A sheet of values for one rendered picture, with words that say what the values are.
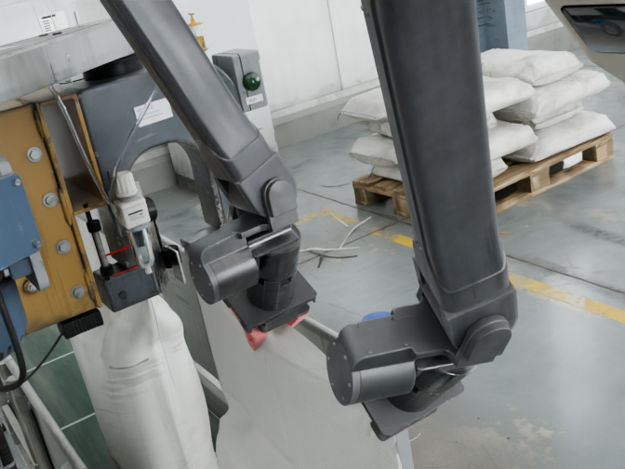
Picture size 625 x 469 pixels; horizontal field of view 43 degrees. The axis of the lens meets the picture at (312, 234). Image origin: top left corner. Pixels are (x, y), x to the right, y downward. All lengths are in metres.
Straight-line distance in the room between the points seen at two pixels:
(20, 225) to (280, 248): 0.28
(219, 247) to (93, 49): 0.40
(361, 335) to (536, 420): 1.93
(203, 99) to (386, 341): 0.33
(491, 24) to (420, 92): 6.66
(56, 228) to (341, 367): 0.62
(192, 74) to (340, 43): 5.43
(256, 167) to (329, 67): 5.34
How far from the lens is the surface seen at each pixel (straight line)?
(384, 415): 0.77
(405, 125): 0.47
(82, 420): 2.29
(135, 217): 1.15
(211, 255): 0.87
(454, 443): 2.49
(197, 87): 0.83
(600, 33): 0.97
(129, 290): 1.23
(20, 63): 1.03
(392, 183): 4.29
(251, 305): 0.97
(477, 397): 2.67
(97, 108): 1.17
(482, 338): 0.63
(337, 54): 6.23
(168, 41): 0.82
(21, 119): 1.15
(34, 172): 1.17
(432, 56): 0.44
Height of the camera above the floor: 1.49
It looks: 21 degrees down
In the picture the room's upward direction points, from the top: 11 degrees counter-clockwise
